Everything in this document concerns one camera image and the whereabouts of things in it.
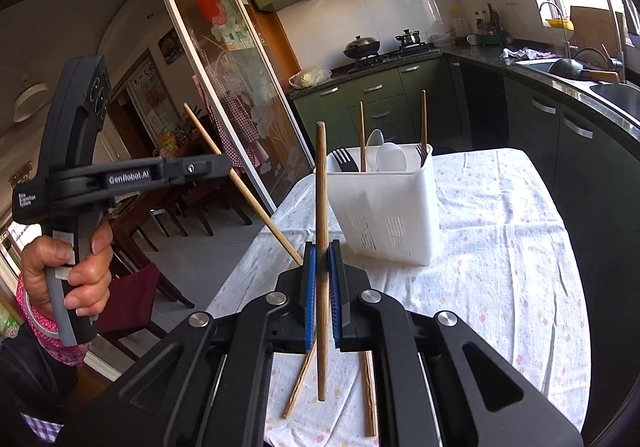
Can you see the green stove base cabinets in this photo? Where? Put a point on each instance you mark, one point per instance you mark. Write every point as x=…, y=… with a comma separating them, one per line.
x=380, y=92

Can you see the clear plastic bag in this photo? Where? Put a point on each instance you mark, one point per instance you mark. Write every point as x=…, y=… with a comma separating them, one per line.
x=310, y=77

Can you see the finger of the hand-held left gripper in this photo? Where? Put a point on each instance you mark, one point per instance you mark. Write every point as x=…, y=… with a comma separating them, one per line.
x=200, y=168

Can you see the small metal faucet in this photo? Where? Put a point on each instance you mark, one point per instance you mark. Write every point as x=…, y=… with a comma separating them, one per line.
x=566, y=44

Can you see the yellow sponge basket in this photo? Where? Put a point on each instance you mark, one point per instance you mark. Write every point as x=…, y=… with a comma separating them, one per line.
x=557, y=22

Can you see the floral white tablecloth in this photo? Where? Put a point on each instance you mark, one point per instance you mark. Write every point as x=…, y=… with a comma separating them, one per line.
x=500, y=252

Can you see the tall arched metal faucet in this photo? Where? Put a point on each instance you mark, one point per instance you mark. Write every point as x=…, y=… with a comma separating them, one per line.
x=617, y=27

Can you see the sliding glass door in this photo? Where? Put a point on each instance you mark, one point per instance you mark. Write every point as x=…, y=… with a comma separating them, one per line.
x=235, y=77

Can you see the brown cutting board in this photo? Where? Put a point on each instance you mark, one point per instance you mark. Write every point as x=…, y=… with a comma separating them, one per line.
x=595, y=27

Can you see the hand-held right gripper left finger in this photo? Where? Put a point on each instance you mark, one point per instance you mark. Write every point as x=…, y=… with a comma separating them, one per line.
x=311, y=297

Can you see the steel kitchen sink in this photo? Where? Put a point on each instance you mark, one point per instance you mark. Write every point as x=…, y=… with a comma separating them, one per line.
x=615, y=92

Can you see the dark green sink cabinets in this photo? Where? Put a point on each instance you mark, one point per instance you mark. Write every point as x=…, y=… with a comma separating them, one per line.
x=540, y=127

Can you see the brown wooden chopstick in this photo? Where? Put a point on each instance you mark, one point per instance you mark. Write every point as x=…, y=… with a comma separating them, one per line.
x=362, y=137
x=260, y=212
x=322, y=187
x=369, y=392
x=297, y=387
x=424, y=117

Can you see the crumpled dish cloth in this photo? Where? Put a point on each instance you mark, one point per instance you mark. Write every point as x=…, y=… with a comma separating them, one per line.
x=515, y=53

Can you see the round ceiling lamp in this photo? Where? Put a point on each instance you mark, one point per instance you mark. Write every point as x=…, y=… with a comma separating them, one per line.
x=30, y=102

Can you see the person's dark clothing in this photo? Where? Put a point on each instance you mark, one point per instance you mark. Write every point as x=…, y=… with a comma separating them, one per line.
x=30, y=392

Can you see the person's left hand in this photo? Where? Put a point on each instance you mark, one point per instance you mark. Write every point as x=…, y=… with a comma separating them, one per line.
x=90, y=272

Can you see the white wall calendar poster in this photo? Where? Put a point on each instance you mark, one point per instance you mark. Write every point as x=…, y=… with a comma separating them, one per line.
x=150, y=97

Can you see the dark stone countertop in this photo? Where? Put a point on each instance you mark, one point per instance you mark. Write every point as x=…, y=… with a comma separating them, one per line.
x=480, y=54

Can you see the framed wall picture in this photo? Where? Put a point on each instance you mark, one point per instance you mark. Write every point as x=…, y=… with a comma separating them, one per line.
x=169, y=47

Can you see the white plastic spoon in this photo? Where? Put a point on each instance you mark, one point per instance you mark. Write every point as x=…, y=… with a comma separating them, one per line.
x=391, y=158

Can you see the white plastic utensil holder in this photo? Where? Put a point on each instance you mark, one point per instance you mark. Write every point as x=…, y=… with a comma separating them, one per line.
x=380, y=212

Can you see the black plastic fork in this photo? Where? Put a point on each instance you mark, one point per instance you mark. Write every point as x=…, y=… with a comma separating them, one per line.
x=421, y=154
x=342, y=158

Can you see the dark wooden dining chairs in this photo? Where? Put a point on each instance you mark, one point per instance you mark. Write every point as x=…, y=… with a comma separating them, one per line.
x=200, y=207

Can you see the black gas stove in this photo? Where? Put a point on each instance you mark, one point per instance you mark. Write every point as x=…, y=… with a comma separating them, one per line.
x=395, y=58

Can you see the small dark cooking pot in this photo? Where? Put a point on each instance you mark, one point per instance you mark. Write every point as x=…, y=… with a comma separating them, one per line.
x=409, y=39

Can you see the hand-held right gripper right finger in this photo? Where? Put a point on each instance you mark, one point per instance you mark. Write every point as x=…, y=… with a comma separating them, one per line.
x=335, y=307

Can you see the clear plastic spoon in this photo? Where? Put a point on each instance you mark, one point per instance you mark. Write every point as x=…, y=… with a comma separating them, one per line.
x=374, y=139

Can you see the black wok with lid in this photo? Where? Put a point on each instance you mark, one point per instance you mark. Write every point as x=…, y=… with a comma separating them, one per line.
x=361, y=47

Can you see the green condiment rack with bottles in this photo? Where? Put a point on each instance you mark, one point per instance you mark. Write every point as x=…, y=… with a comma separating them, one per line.
x=492, y=34

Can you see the white cup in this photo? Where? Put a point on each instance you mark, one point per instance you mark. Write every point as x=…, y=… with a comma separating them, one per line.
x=472, y=40

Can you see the dark chair with red seat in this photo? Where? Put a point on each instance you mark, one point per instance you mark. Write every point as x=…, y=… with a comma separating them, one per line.
x=135, y=287

